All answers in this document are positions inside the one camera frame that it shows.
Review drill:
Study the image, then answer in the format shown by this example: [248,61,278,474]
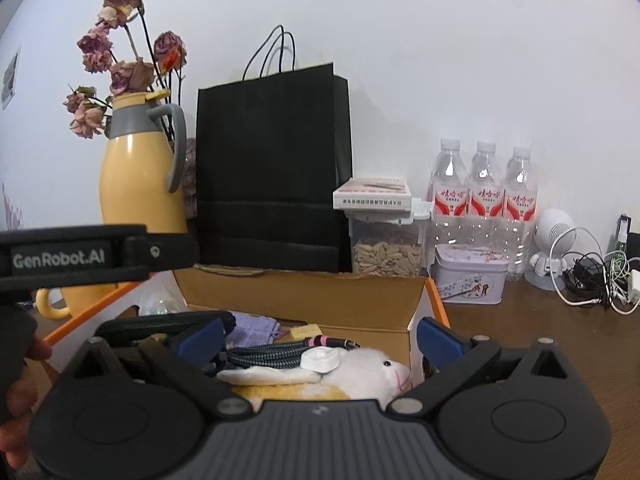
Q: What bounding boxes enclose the black zipper pouch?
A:
[93,310,236,348]

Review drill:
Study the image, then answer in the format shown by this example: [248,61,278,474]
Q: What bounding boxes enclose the purple knitted cloth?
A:
[227,311,281,348]

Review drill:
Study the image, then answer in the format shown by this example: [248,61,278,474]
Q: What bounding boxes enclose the yellow white plush toy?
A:
[218,348,411,410]

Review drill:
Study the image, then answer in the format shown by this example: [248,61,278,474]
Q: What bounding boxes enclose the braided grey cable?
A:
[226,335,362,372]

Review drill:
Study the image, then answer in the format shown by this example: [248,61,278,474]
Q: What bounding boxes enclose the person's left hand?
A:
[1,364,39,470]

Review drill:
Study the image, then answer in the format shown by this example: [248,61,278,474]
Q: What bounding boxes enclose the yellow ceramic mug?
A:
[34,282,122,321]

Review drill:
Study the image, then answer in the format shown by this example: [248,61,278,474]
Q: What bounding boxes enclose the iridescent plastic ball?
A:
[138,288,188,316]

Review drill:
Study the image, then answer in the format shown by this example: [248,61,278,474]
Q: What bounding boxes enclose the red cardboard box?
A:
[44,268,449,385]

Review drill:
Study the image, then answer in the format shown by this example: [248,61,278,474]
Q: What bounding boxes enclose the white tin box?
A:
[431,244,508,306]

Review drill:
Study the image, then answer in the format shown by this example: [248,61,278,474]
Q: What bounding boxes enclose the yellow thermos jug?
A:
[100,89,188,233]

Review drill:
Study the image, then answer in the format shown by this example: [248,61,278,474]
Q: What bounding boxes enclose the clear seed container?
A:
[346,198,432,278]

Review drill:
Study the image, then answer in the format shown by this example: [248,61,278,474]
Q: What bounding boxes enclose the water bottle middle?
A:
[466,141,504,247]

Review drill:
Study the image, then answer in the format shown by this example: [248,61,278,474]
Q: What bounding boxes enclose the water bottle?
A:
[427,139,469,246]
[466,141,504,247]
[503,146,538,281]

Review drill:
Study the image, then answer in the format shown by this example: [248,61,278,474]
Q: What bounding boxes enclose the black paper bag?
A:
[193,24,355,276]

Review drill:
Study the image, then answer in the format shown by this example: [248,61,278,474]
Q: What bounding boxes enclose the water bottle left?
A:
[427,139,469,246]

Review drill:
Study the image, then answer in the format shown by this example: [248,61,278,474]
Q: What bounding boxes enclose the white robot figurine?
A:
[525,208,577,292]

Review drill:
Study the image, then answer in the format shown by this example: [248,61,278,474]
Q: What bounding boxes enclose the water bottle right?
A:
[503,146,538,281]

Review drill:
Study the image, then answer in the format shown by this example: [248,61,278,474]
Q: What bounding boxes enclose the small pink white box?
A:
[333,178,412,212]

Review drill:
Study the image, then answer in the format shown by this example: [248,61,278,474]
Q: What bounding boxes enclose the dried rose bouquet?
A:
[63,0,188,139]

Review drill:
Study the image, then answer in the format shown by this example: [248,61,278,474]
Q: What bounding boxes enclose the tangled white cables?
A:
[546,213,640,317]

